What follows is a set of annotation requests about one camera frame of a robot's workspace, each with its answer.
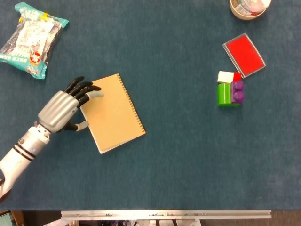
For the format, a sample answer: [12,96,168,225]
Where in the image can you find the purple studded toy block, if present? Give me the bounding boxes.
[230,80,245,104]

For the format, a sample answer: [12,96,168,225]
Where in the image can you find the red ink pad case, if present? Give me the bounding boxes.
[222,32,266,79]

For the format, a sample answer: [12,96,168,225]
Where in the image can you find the cream round bowl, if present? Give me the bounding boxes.
[230,0,269,21]

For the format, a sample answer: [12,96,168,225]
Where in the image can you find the tan spiral notebook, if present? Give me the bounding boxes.
[79,73,146,155]

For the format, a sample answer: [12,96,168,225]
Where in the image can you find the aluminium profile rail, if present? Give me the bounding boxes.
[61,210,272,221]

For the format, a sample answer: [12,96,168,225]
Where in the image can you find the green screen device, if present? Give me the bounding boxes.
[0,211,12,226]

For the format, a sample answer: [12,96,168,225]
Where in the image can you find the clear plastic round container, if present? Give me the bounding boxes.
[235,0,271,14]

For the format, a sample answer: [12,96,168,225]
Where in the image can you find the teal snack bag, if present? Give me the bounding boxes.
[0,1,70,81]

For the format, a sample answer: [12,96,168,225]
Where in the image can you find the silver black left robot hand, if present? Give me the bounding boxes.
[37,76,105,134]

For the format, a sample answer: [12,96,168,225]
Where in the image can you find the blue felt table cloth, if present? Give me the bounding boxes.
[0,0,301,211]

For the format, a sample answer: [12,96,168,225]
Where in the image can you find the green rounded toy block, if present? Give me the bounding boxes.
[216,82,242,108]

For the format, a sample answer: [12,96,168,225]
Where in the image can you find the white toy block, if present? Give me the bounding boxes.
[217,71,235,83]

